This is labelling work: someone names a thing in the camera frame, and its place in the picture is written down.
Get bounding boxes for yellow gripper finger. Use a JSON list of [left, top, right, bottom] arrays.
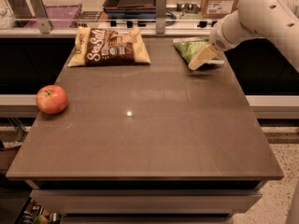
[[188, 44, 217, 71]]

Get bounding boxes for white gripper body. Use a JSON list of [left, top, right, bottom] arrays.
[[209, 14, 241, 51]]

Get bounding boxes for green jalapeno chip bag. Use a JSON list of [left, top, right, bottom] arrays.
[[173, 37, 224, 64]]

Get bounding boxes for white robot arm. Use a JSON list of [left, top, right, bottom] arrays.
[[188, 0, 299, 72]]

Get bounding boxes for sea salt chip bag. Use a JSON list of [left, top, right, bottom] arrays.
[[67, 27, 150, 67]]

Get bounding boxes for red apple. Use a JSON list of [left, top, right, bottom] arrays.
[[36, 85, 68, 114]]

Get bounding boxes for dark tray stack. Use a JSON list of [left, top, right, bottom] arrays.
[[103, 0, 156, 20]]

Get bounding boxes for purple plastic crate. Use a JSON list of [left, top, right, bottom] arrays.
[[45, 4, 82, 28]]

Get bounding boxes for grey metal bracket middle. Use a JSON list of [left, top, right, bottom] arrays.
[[156, 0, 166, 35]]

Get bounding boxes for grey metal bracket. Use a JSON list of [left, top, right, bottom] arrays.
[[29, 0, 52, 34], [156, 0, 166, 35]]

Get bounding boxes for grey metal bracket left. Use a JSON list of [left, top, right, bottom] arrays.
[[29, 0, 52, 34]]

